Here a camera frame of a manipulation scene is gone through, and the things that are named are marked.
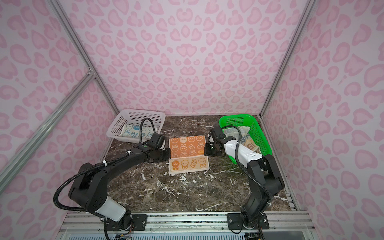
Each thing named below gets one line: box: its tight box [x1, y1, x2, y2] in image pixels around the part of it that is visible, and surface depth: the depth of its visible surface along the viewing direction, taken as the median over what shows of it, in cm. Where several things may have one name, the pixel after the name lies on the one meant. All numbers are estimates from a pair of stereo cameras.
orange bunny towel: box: [169, 135, 210, 175], surface depth 96 cm
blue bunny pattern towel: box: [121, 124, 158, 141], surface depth 109 cm
